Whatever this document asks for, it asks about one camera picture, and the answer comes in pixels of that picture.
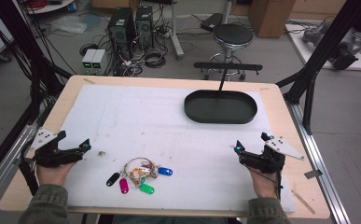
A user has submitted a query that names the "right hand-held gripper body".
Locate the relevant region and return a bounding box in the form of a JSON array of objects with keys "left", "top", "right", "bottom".
[{"left": 239, "top": 135, "right": 306, "bottom": 175}]

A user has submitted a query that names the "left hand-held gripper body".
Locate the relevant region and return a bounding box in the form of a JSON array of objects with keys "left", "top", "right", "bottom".
[{"left": 29, "top": 127, "right": 85, "bottom": 169}]

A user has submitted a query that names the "black oval tray with hanger bar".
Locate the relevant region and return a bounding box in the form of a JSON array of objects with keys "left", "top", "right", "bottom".
[{"left": 183, "top": 62, "right": 264, "bottom": 125}]

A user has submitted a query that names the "key ring with coloured tags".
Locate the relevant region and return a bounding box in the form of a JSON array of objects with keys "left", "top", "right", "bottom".
[{"left": 105, "top": 157, "right": 174, "bottom": 196}]

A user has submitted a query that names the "person's left hand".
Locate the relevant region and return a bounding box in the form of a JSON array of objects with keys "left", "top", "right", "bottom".
[{"left": 35, "top": 161, "right": 77, "bottom": 188}]

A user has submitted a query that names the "person's right hand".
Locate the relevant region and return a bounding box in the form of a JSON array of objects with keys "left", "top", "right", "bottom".
[{"left": 248, "top": 167, "right": 279, "bottom": 200}]

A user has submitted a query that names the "grey tape piece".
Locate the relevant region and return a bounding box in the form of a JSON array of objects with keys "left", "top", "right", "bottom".
[{"left": 303, "top": 169, "right": 324, "bottom": 180}]

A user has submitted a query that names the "thin wooden stick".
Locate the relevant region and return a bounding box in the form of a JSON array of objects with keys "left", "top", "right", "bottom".
[{"left": 291, "top": 189, "right": 316, "bottom": 216}]

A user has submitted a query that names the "white foam mat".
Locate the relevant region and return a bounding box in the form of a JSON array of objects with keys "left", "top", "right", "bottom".
[{"left": 32, "top": 84, "right": 296, "bottom": 214}]

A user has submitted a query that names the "grey bench power supply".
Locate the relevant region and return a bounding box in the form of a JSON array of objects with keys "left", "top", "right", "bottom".
[
  {"left": 90, "top": 49, "right": 108, "bottom": 76},
  {"left": 81, "top": 49, "right": 97, "bottom": 76}
]

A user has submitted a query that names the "black round stool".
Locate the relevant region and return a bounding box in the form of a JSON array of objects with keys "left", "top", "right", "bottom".
[{"left": 203, "top": 23, "right": 255, "bottom": 81}]

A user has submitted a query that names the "clear plastic sheet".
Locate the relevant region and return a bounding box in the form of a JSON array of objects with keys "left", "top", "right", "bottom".
[{"left": 49, "top": 14, "right": 89, "bottom": 35}]

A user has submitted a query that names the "white floor board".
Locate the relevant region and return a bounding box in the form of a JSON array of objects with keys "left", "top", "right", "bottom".
[{"left": 285, "top": 22, "right": 361, "bottom": 72}]

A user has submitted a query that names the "brown cardboard box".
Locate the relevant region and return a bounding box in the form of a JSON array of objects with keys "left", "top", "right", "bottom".
[{"left": 247, "top": 0, "right": 297, "bottom": 39}]

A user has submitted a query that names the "large black computer tower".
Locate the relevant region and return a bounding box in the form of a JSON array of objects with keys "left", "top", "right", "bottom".
[{"left": 107, "top": 7, "right": 136, "bottom": 61}]

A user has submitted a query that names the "black flat case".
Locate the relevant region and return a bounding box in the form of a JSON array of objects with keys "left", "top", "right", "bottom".
[{"left": 200, "top": 12, "right": 225, "bottom": 33}]

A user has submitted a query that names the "round white table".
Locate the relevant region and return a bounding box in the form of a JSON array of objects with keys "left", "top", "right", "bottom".
[{"left": 24, "top": 0, "right": 77, "bottom": 16}]

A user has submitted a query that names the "white table leg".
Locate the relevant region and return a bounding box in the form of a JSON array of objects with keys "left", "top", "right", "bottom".
[{"left": 168, "top": 0, "right": 186, "bottom": 61}]

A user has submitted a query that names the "small black computer tower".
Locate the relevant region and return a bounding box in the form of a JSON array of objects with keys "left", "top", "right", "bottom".
[{"left": 134, "top": 5, "right": 155, "bottom": 49}]

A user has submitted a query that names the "black gripper strap cable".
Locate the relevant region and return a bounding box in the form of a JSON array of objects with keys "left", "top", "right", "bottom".
[{"left": 18, "top": 140, "right": 40, "bottom": 196}]

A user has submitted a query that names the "aluminium rail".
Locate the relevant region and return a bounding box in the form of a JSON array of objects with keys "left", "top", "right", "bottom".
[
  {"left": 0, "top": 123, "right": 40, "bottom": 213},
  {"left": 285, "top": 100, "right": 353, "bottom": 224}
]

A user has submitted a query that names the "black cable loop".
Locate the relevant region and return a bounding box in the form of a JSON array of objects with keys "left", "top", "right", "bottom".
[{"left": 78, "top": 43, "right": 100, "bottom": 58}]

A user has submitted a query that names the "black metal frame post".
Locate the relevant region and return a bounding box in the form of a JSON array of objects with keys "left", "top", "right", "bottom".
[
  {"left": 275, "top": 0, "right": 361, "bottom": 136},
  {"left": 0, "top": 0, "right": 74, "bottom": 126}
]

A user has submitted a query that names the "coil of black cable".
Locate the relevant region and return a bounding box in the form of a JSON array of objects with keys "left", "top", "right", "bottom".
[{"left": 143, "top": 50, "right": 167, "bottom": 69}]

